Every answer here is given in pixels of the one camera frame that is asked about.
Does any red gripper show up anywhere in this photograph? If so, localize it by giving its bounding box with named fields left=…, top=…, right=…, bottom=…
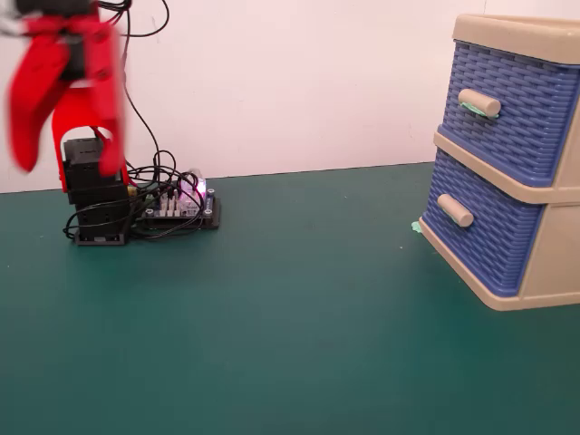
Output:
left=5, top=8, right=129, bottom=179

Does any blue wicker-pattern drawer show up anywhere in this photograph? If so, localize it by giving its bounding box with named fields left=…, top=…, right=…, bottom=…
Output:
left=420, top=149, right=545, bottom=295

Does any motor controller circuit board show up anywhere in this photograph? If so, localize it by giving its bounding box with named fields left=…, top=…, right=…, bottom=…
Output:
left=138, top=175, right=223, bottom=233

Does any green table mat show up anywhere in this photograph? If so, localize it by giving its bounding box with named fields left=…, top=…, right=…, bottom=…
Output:
left=0, top=160, right=580, bottom=435

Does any black servo cable bundle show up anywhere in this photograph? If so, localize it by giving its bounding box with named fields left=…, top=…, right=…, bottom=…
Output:
left=62, top=0, right=205, bottom=242

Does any white USB cable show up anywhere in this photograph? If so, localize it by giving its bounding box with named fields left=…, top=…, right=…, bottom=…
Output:
left=184, top=168, right=206, bottom=192

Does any blue drawer with taped handle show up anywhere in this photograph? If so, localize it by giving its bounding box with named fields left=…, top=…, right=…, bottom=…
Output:
left=433, top=40, right=580, bottom=188

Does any beige plastic drawer cabinet frame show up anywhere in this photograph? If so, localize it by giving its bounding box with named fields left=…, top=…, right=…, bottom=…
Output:
left=419, top=13, right=580, bottom=313

